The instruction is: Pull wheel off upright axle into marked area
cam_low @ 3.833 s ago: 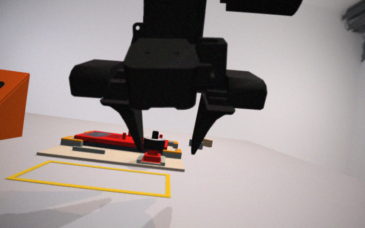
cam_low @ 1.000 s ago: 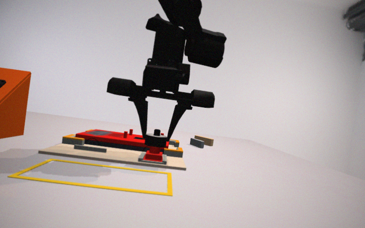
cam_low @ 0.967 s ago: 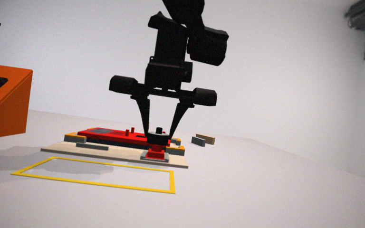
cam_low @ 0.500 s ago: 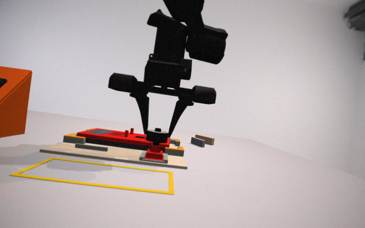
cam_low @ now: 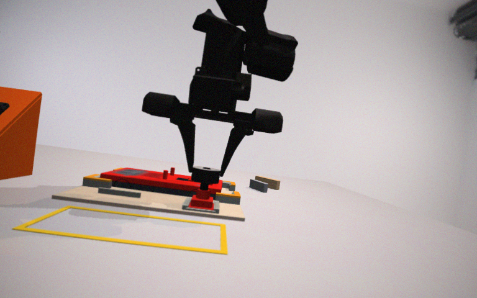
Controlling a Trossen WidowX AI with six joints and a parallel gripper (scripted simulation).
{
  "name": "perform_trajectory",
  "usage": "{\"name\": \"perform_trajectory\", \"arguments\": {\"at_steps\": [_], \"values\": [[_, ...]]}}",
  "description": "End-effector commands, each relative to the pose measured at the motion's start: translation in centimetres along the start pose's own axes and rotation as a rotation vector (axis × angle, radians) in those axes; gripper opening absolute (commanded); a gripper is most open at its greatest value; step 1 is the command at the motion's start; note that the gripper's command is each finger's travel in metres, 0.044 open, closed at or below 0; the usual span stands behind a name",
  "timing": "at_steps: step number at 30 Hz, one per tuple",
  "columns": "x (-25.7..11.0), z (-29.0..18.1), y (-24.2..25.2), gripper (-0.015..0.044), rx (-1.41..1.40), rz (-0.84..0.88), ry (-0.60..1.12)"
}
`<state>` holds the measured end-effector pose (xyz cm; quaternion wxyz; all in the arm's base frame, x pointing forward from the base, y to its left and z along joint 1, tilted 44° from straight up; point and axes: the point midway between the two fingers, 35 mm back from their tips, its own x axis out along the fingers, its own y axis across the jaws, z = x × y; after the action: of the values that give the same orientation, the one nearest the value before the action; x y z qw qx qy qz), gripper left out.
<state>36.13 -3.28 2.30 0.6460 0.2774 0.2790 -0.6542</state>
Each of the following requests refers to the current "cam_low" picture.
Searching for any yellow rectangular outline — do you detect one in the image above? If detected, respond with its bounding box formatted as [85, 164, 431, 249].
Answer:
[12, 205, 227, 255]

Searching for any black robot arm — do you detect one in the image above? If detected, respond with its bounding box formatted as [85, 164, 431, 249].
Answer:
[188, 0, 298, 109]

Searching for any black and grey toy wheel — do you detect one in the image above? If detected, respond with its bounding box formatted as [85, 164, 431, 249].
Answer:
[191, 166, 220, 184]

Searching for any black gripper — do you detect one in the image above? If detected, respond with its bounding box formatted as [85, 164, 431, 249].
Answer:
[142, 58, 283, 177]

